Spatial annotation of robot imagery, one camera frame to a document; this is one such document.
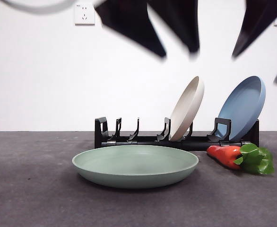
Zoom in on orange carrot with green leaves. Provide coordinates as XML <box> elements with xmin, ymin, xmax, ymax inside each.
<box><xmin>206</xmin><ymin>143</ymin><xmax>275</xmax><ymax>175</ymax></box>

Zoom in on green plate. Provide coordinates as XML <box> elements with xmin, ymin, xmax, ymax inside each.
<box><xmin>71</xmin><ymin>145</ymin><xmax>199</xmax><ymax>189</ymax></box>

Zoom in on blue plate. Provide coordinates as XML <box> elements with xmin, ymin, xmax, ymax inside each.
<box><xmin>217</xmin><ymin>75</ymin><xmax>267</xmax><ymax>141</ymax></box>

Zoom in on beige plate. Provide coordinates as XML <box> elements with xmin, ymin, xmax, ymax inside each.
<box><xmin>168</xmin><ymin>76</ymin><xmax>205</xmax><ymax>142</ymax></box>

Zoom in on black plate rack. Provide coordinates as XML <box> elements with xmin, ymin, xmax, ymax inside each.
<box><xmin>94</xmin><ymin>116</ymin><xmax>260</xmax><ymax>151</ymax></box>

